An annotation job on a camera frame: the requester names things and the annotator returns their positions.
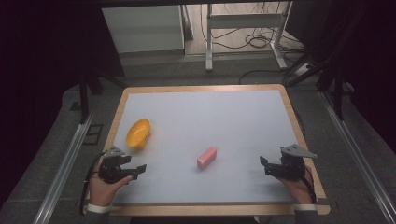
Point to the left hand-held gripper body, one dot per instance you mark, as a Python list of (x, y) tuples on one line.
[(109, 170)]

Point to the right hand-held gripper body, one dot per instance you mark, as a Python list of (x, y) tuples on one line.
[(292, 166)]

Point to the person's right hand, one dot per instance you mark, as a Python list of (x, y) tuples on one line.
[(295, 188)]

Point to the person's left hand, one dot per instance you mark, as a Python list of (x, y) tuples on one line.
[(102, 191)]

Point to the yellow plastic bowl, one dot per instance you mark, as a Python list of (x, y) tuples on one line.
[(138, 133)]

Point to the pink soap bar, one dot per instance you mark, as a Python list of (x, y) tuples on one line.
[(206, 158)]

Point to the dark metal stand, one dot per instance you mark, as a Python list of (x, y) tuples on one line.
[(337, 93), (84, 93)]

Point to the white power strip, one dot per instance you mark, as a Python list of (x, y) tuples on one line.
[(302, 69)]

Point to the white cabinet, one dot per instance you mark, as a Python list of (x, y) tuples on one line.
[(143, 29)]

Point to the aluminium rail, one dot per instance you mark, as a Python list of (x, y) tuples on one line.
[(358, 155), (62, 174)]

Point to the white metal desk frame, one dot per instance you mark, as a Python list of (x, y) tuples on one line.
[(246, 21)]

